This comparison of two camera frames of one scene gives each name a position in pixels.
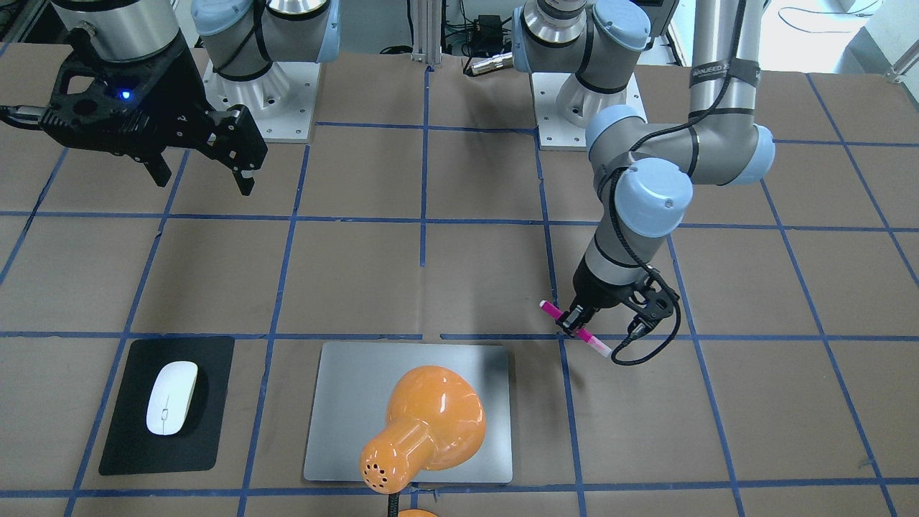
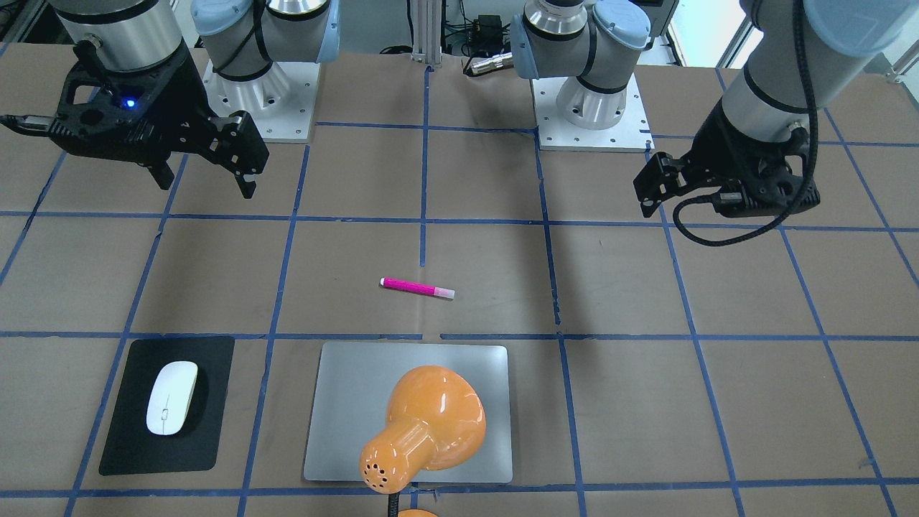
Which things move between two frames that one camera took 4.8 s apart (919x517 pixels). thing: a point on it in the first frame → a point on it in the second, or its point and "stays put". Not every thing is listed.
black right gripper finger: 234,138 stays put
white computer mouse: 170,396 stays put
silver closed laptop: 354,385 stays put
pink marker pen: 584,333 → 413,286
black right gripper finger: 157,167 stays put
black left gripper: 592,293 → 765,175
